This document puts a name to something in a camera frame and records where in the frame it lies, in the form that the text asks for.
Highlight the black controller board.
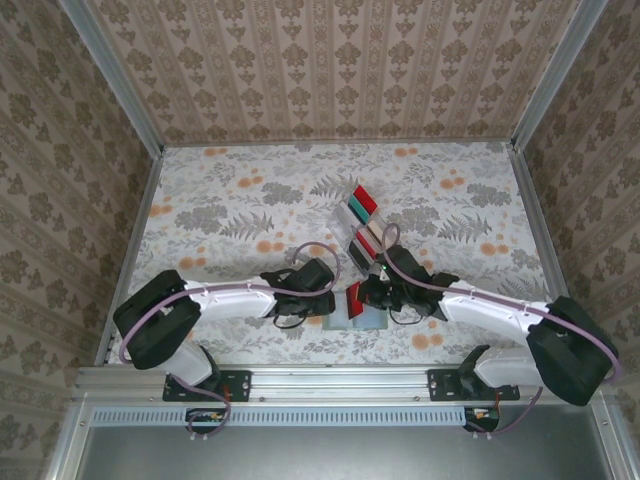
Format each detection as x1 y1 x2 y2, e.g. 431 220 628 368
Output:
185 407 227 435
463 405 502 432

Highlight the aluminium frame post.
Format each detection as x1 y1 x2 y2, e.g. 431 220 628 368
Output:
509 0 604 149
58 0 166 154

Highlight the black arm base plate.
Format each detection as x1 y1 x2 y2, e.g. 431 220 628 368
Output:
163 368 252 402
426 368 521 402

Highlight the aluminium mounting rail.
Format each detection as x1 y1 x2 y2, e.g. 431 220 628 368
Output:
74 363 617 407

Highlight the teal card stack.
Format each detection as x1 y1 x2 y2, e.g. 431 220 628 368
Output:
347 194 374 222

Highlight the red card stack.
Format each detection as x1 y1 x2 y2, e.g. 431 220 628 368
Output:
352 185 380 212
356 228 382 260

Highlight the grey metal sheet panel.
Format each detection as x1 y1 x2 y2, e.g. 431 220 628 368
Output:
74 424 619 480

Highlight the red credit card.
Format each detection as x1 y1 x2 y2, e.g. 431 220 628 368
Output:
345 281 369 320

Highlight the black card stack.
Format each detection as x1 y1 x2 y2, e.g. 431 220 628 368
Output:
347 241 375 275

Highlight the aluminium table side rail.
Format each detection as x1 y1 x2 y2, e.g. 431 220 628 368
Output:
94 147 166 374
509 142 571 301

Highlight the white slotted cable duct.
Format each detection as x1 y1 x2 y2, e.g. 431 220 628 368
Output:
92 405 469 427

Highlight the mint green card holder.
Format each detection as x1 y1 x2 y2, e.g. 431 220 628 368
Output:
323 292 389 331

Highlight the short purple base cable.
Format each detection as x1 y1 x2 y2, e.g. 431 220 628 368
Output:
164 384 233 444
462 382 545 441

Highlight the clear acrylic card stand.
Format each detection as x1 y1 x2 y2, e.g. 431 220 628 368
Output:
327 184 390 275

